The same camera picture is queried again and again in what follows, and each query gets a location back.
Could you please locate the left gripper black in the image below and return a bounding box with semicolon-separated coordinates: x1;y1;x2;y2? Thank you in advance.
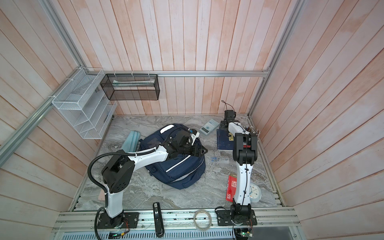
178;143;209;157

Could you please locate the navy blue student backpack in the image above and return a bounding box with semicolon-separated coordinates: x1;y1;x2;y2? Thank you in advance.
140;124;206;190

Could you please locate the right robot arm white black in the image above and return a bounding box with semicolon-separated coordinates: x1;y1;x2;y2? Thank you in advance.
220;101;258;225

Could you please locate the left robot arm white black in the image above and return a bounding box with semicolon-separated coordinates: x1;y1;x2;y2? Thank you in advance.
88;124;208;219

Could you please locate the light green calculator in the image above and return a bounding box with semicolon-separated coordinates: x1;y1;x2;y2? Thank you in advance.
199;119;220;136

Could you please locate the blue book yellow label back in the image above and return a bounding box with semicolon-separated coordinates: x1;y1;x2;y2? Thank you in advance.
217;129;234;151

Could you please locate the clear plastic ruler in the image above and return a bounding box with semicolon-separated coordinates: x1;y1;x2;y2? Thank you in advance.
211;157;230;164

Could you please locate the light blue pencil case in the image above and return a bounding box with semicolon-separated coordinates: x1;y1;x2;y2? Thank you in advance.
122;131;141;153

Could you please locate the red booklet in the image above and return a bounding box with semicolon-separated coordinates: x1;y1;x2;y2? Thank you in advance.
226;174;237;203

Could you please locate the white round alarm clock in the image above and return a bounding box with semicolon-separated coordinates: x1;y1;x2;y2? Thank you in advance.
250;183;262;204

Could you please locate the black handheld device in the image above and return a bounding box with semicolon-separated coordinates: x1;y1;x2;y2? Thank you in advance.
153;202;165;238

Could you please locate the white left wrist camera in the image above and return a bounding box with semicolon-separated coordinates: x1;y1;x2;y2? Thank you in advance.
188;129;200;146

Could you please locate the black mesh wall basket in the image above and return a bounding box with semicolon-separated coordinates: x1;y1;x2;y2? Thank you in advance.
101;73;160;101

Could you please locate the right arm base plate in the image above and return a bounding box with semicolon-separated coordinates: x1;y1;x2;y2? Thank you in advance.
215;209;258;226

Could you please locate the coiled clear cable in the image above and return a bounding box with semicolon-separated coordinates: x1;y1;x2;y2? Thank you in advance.
192;209;214;232

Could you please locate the aluminium front rail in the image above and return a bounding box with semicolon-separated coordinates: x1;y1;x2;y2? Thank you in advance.
52;207;301;233

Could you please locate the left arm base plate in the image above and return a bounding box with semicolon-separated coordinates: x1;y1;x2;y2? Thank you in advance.
95;212;140;229

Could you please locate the white wire mesh shelf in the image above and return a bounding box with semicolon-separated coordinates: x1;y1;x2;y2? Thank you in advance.
52;68;117;140

